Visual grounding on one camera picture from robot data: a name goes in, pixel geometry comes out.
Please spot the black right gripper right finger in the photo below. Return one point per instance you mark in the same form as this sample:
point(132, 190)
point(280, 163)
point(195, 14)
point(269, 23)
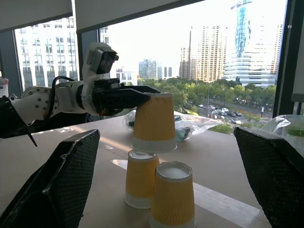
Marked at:
point(278, 178)

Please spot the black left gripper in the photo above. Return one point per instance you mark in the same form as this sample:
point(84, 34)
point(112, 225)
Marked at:
point(107, 99)

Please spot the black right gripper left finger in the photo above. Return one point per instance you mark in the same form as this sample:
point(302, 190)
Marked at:
point(59, 185)

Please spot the yellow ribbed paper cup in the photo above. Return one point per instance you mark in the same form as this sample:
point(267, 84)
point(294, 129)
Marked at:
point(173, 202)
point(154, 121)
point(139, 180)

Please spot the clear plastic bag green contents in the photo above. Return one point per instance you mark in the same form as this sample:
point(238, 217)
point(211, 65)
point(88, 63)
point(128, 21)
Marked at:
point(280, 123)

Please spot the clear plastic bag dark contents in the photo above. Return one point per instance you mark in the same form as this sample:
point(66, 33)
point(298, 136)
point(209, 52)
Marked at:
point(202, 123)

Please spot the black pointed object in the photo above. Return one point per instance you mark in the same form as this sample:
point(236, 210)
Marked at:
point(9, 118)

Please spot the white plastic basket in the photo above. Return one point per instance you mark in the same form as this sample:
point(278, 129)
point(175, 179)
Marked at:
point(3, 88)

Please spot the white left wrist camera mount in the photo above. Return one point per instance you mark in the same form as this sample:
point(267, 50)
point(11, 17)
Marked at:
point(89, 71)

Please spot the dark window frame post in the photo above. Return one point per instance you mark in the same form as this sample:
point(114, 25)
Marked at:
point(88, 40)
point(288, 59)

